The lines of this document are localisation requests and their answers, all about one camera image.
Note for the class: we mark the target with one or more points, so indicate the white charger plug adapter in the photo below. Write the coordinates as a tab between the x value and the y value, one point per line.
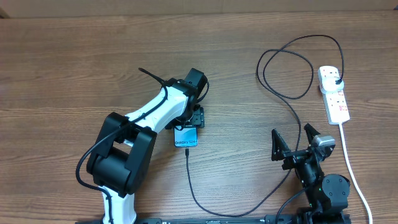
330	85

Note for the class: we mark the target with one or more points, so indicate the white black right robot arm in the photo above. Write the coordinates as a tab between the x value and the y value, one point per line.
327	195

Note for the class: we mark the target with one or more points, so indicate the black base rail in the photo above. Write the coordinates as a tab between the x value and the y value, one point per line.
211	221

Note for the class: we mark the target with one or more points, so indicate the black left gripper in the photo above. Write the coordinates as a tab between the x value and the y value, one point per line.
197	121

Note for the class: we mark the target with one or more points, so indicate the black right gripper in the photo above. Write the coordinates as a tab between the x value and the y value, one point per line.
280	152

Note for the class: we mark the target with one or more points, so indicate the black Samsung smartphone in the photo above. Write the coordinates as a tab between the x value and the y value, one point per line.
185	137

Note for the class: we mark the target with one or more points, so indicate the white power strip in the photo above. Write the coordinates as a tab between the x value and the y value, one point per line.
335	103

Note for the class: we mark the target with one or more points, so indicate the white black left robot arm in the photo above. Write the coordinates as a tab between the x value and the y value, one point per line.
120	158

